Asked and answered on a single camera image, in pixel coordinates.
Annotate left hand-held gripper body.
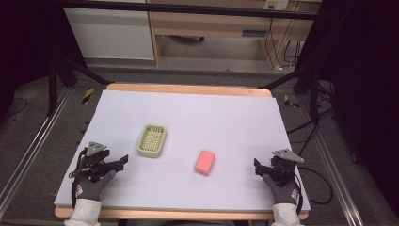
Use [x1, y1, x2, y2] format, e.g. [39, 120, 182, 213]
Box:
[69, 140, 111, 184]

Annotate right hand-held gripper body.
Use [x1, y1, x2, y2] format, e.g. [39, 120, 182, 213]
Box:
[269, 148, 306, 188]

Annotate beige slotted soap dish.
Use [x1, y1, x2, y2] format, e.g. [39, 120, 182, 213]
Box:
[136, 123, 168, 159]

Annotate pink soap bar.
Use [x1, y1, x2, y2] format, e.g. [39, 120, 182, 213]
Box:
[194, 150, 216, 176]

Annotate person's right hand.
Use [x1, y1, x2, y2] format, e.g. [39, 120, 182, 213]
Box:
[262, 173, 301, 207]

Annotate person's left hand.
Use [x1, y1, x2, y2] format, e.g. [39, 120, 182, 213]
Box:
[74, 169, 118, 202]

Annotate yellow black tape strip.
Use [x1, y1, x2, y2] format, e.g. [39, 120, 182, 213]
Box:
[283, 94, 301, 109]
[81, 87, 95, 105]

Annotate black metal stand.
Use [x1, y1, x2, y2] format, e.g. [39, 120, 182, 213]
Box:
[46, 56, 111, 118]
[258, 67, 322, 124]

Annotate white foam mat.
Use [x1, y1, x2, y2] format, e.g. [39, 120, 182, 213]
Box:
[53, 89, 311, 213]

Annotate wooden table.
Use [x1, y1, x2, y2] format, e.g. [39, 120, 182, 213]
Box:
[54, 82, 311, 221]

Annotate black curtain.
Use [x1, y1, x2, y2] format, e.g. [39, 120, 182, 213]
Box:
[0, 0, 65, 106]
[309, 0, 399, 208]

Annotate white cabinet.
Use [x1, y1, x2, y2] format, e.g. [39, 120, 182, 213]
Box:
[63, 7, 156, 61]

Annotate wooden desk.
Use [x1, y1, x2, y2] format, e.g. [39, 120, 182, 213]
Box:
[146, 0, 322, 69]

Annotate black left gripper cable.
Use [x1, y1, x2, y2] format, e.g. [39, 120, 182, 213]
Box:
[69, 148, 88, 210]

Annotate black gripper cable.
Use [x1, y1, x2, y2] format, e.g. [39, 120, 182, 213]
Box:
[69, 148, 88, 210]
[294, 166, 334, 216]

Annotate metal floor rail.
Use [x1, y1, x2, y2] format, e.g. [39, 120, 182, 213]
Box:
[296, 93, 359, 226]
[0, 88, 72, 218]

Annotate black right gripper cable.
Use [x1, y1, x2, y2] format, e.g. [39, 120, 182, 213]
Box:
[294, 166, 334, 216]

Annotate black floor cables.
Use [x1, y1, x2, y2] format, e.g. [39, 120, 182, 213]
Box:
[286, 80, 337, 158]

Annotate thin black floor cable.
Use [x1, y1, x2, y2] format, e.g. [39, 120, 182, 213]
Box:
[5, 97, 29, 118]

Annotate hanging desk cables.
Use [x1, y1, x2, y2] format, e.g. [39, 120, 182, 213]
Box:
[264, 18, 303, 71]

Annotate white wall socket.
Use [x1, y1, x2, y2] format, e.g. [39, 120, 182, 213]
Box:
[263, 0, 289, 10]

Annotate black horizontal frame bar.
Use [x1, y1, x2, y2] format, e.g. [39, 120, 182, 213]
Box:
[61, 0, 318, 21]

